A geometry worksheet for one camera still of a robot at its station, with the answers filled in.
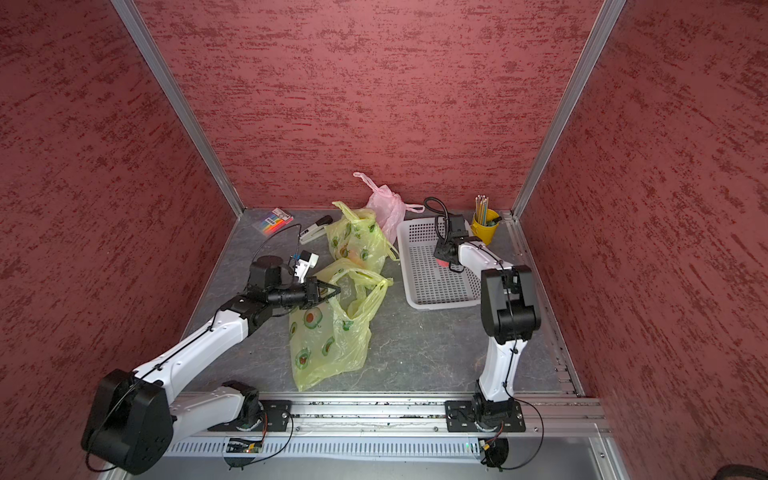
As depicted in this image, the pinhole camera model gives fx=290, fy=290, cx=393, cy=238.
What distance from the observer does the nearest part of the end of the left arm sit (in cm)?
65

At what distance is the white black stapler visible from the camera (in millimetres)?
1114

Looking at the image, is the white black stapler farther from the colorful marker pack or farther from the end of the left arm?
the end of the left arm

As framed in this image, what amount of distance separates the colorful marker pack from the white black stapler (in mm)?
116

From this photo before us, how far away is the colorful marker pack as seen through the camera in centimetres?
116

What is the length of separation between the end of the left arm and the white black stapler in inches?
15.0
